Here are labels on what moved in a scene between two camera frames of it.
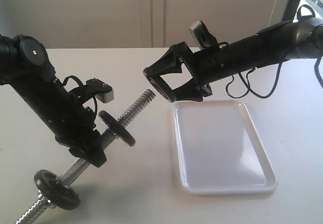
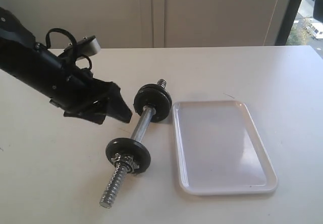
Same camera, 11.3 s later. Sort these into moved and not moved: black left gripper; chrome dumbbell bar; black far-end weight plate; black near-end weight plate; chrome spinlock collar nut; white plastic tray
Moved: black far-end weight plate; black left gripper; chrome spinlock collar nut; chrome dumbbell bar; black near-end weight plate
Not moved: white plastic tray
